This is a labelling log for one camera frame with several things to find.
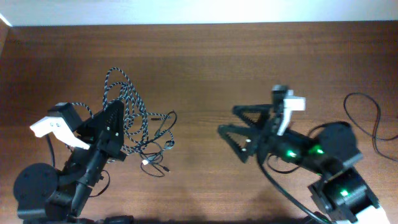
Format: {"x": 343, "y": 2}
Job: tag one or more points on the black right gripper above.
{"x": 267, "y": 131}

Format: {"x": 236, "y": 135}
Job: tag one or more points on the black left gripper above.
{"x": 104, "y": 140}

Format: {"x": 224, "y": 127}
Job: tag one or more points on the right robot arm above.
{"x": 341, "y": 193}

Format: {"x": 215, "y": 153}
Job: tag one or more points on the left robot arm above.
{"x": 46, "y": 194}

